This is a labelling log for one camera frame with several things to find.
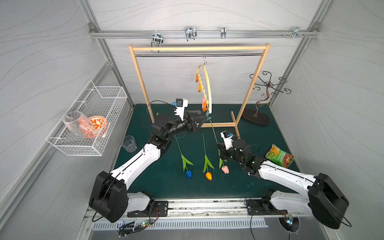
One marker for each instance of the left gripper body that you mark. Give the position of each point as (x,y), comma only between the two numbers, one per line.
(190,124)

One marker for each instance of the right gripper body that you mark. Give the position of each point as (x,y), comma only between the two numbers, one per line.
(223,151)

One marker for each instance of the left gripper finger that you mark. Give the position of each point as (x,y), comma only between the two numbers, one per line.
(200,121)
(195,113)

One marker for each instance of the teal clothes peg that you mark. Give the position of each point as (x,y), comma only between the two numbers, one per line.
(208,115)

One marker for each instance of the pink tulip flower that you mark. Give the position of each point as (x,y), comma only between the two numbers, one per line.
(222,166)

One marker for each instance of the orange tulip flower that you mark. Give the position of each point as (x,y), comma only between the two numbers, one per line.
(207,164)

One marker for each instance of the blue tulip flower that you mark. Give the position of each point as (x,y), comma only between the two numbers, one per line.
(185,162)

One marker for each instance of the yellow wavy clothes hanger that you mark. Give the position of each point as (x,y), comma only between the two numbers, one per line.
(205,81)

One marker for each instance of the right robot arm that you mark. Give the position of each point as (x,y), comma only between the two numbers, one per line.
(318,196)

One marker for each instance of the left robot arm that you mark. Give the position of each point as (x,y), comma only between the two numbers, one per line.
(109,196)

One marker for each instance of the wooden clothes rack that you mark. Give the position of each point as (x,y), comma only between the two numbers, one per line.
(235,119)

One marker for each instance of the brown metal mug tree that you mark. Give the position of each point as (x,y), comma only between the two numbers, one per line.
(256,116)

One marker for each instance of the green snack bag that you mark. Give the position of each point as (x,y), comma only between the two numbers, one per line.
(279,157)

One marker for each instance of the clear drinking glass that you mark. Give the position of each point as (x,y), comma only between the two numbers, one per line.
(129,144)

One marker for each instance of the metal hook clamp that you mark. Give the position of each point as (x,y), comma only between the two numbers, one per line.
(223,32)
(295,34)
(191,33)
(157,40)

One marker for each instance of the orange patterned bowl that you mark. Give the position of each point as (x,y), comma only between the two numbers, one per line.
(100,126)

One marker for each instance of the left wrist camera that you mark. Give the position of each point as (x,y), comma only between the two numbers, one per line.
(179,106)

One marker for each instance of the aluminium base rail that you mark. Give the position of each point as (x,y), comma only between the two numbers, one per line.
(195,208)

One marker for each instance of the white wire basket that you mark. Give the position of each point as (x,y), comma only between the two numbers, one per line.
(106,101)

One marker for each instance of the aluminium top rail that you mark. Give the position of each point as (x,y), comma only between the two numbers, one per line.
(201,34)

